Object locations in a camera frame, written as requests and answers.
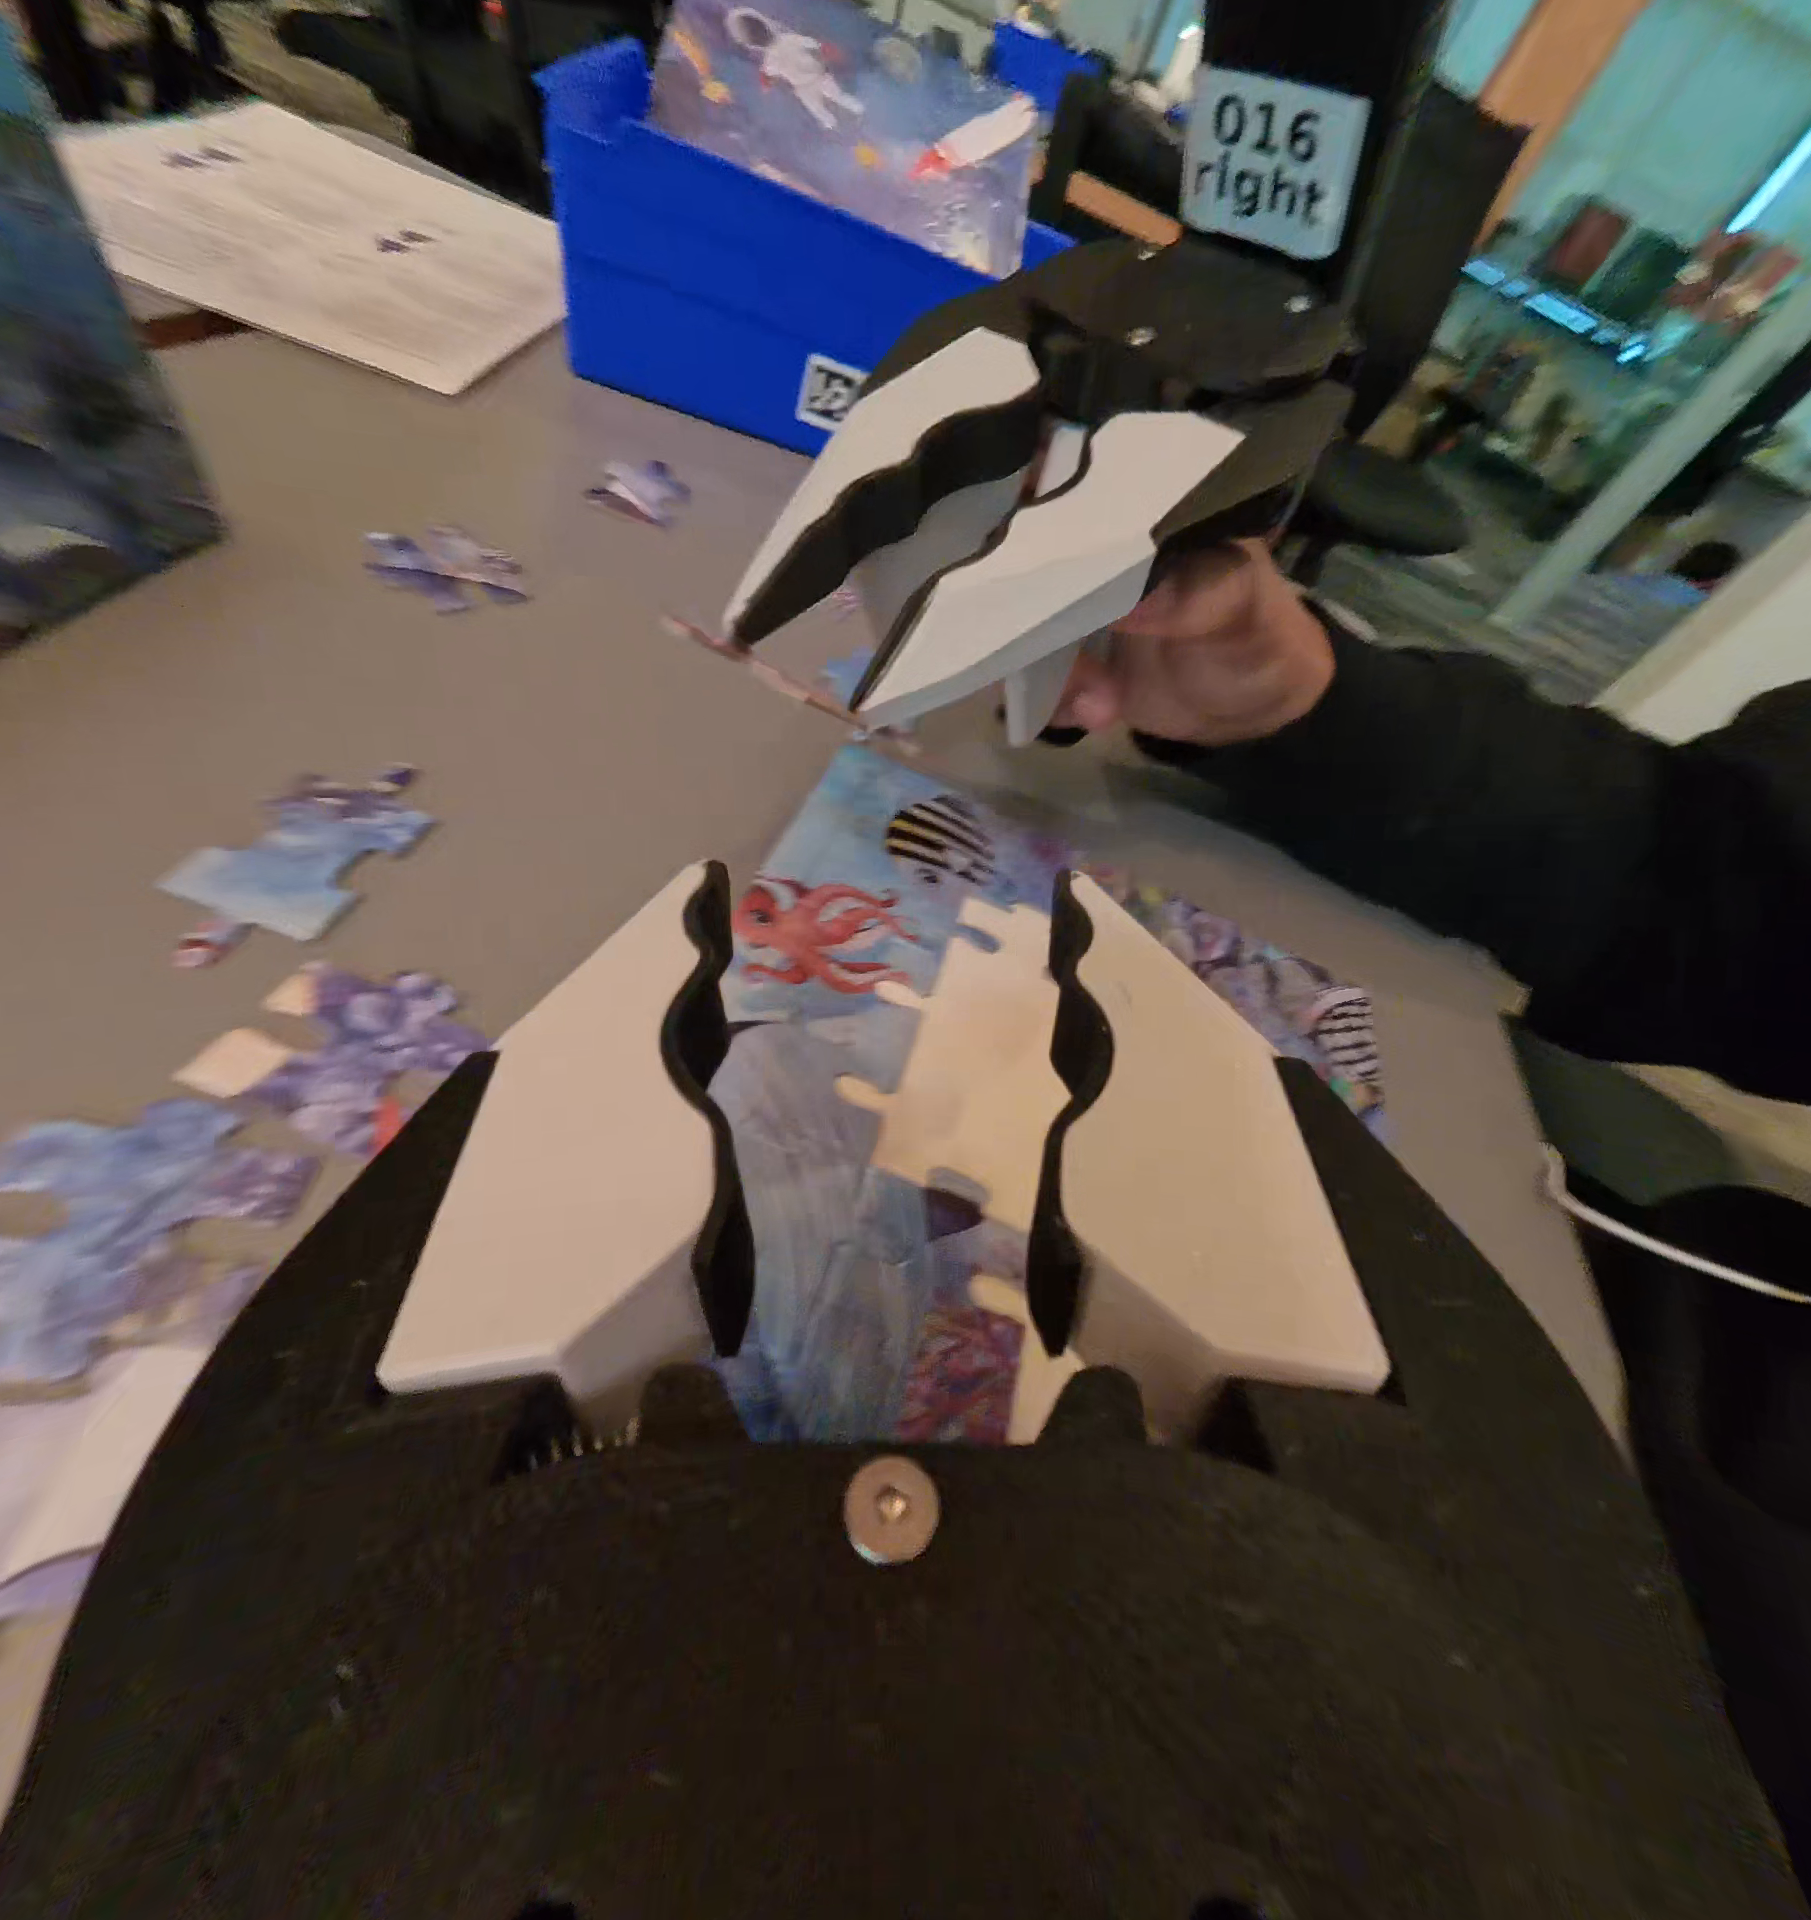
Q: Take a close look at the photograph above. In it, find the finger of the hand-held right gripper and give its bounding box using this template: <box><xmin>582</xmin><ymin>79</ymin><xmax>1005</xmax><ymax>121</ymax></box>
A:
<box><xmin>848</xmin><ymin>413</ymin><xmax>1246</xmax><ymax>728</ymax></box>
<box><xmin>722</xmin><ymin>329</ymin><xmax>1053</xmax><ymax>654</ymax></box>

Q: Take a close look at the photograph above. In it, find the red coral puzzle piece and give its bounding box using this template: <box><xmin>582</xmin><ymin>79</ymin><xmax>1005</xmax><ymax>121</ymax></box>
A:
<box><xmin>662</xmin><ymin>610</ymin><xmax>924</xmax><ymax>749</ymax></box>

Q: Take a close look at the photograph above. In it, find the space themed puzzle board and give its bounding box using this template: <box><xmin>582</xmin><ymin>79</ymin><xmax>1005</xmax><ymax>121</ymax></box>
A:
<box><xmin>646</xmin><ymin>0</ymin><xmax>1043</xmax><ymax>282</ymax></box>

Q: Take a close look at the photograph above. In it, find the sea animal jigsaw puzzle board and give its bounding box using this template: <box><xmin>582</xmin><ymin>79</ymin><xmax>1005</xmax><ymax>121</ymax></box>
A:
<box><xmin>718</xmin><ymin>743</ymin><xmax>1393</xmax><ymax>1450</ymax></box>

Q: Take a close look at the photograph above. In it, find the blue plastic bin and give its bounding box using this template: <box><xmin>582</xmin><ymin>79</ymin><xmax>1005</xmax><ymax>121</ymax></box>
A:
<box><xmin>533</xmin><ymin>37</ymin><xmax>1082</xmax><ymax>460</ymax></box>

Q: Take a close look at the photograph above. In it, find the row of loose jigsaw pieces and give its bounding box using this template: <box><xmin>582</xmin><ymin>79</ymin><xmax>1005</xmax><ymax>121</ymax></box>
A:
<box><xmin>0</xmin><ymin>764</ymin><xmax>440</xmax><ymax>1691</ymax></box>

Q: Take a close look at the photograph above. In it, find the purple bubble puzzle piece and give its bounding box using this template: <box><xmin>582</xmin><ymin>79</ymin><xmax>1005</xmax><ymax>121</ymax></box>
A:
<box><xmin>174</xmin><ymin>963</ymin><xmax>491</xmax><ymax>1161</ymax></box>

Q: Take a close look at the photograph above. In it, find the purple white puzzle piece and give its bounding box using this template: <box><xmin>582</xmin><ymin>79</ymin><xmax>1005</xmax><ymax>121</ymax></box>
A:
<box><xmin>586</xmin><ymin>458</ymin><xmax>695</xmax><ymax>529</ymax></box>

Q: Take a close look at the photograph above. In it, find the person's right forearm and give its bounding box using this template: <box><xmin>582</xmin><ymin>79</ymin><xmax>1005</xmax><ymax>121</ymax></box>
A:
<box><xmin>1144</xmin><ymin>592</ymin><xmax>1811</xmax><ymax>1118</ymax></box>

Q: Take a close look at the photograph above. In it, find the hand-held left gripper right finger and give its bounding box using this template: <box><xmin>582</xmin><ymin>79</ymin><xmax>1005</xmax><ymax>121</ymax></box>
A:
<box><xmin>1026</xmin><ymin>867</ymin><xmax>1393</xmax><ymax>1427</ymax></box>

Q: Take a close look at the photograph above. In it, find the person's torso in black clothing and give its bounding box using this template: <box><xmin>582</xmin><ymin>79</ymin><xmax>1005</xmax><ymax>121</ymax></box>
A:
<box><xmin>1506</xmin><ymin>1035</ymin><xmax>1811</xmax><ymax>1920</ymax></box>

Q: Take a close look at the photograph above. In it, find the person's right hand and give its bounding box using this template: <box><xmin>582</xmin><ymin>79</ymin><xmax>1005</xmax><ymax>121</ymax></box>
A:
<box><xmin>1063</xmin><ymin>532</ymin><xmax>1335</xmax><ymax>743</ymax></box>

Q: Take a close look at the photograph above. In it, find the illustrated puzzle box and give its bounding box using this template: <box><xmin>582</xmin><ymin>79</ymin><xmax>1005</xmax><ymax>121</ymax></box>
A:
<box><xmin>0</xmin><ymin>0</ymin><xmax>226</xmax><ymax>689</ymax></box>

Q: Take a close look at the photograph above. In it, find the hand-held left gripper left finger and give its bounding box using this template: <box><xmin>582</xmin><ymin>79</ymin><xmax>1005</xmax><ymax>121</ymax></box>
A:
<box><xmin>373</xmin><ymin>858</ymin><xmax>760</xmax><ymax>1413</ymax></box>

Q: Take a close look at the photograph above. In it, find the instruction sheet in clear sleeve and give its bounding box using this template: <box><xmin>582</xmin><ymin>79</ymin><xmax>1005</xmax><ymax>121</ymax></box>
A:
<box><xmin>56</xmin><ymin>99</ymin><xmax>568</xmax><ymax>397</ymax></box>

